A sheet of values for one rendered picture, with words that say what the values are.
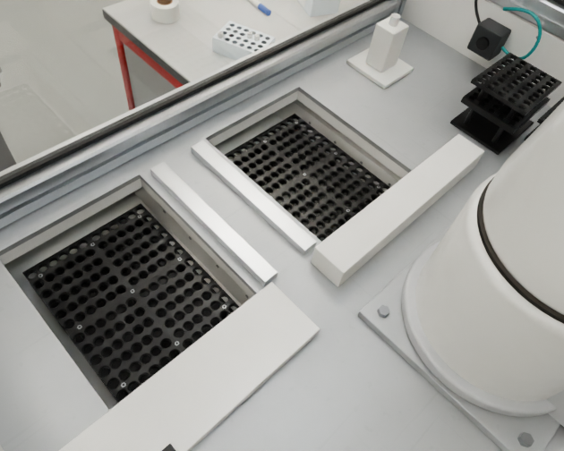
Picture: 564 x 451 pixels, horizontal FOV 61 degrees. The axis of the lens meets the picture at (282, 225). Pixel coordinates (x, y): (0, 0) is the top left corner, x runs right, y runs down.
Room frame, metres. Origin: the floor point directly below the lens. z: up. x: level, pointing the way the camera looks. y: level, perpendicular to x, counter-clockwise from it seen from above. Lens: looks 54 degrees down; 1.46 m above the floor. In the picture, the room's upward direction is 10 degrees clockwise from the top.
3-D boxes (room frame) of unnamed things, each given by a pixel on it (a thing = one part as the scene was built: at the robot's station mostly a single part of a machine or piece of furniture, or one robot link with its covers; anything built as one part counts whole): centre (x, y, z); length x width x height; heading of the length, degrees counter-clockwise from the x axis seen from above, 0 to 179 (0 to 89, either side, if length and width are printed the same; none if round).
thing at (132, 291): (0.26, 0.17, 0.87); 0.22 x 0.18 x 0.06; 52
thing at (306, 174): (0.51, -0.02, 0.87); 0.22 x 0.18 x 0.06; 52
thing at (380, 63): (0.76, -0.12, 1.00); 0.09 x 0.08 x 0.10; 52
